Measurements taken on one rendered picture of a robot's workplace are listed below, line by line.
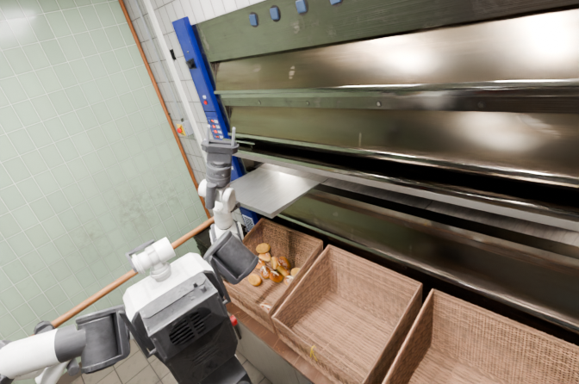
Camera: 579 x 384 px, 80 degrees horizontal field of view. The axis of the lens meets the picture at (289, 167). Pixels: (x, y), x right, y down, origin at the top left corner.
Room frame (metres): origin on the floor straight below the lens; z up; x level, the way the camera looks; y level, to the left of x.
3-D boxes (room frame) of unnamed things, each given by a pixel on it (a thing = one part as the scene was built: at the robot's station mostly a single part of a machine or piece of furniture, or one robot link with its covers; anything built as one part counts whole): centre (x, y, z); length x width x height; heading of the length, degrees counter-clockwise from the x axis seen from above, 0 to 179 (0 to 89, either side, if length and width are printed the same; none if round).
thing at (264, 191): (1.77, 0.17, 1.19); 0.55 x 0.36 x 0.03; 37
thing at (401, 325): (1.20, -0.07, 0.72); 0.56 x 0.49 x 0.28; 36
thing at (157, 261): (0.91, 0.47, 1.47); 0.10 x 0.07 x 0.09; 119
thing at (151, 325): (0.85, 0.44, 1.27); 0.34 x 0.30 x 0.36; 119
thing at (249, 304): (1.68, 0.28, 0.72); 0.56 x 0.49 x 0.28; 38
